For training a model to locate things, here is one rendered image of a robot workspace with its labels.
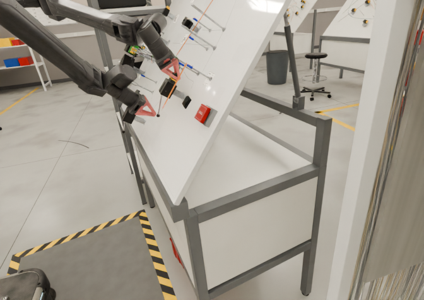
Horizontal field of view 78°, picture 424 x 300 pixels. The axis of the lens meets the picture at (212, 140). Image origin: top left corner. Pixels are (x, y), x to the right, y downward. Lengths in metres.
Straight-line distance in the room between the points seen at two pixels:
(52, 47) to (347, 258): 0.82
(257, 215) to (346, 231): 0.50
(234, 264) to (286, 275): 0.65
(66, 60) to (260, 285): 1.43
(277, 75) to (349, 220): 5.01
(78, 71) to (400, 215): 0.87
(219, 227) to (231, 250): 0.14
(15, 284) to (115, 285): 0.49
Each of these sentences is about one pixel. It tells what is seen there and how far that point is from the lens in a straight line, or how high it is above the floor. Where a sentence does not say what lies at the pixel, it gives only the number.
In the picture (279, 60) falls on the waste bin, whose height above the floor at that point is 0.49.
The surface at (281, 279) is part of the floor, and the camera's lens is 1.71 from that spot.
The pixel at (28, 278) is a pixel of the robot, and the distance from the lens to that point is 1.77.
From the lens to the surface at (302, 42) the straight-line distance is 6.76.
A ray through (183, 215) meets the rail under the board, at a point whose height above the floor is 0.82.
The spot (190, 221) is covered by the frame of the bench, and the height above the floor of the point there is 0.78.
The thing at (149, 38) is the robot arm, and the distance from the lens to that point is 0.93.
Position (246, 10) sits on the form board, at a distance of 0.95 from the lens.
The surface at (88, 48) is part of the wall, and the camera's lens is 8.56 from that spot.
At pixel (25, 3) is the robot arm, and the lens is 1.30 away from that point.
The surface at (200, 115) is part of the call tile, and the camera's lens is 0.78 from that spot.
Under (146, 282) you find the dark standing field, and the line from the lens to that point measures 1.77.
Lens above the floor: 1.37
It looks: 26 degrees down
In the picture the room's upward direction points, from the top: 5 degrees counter-clockwise
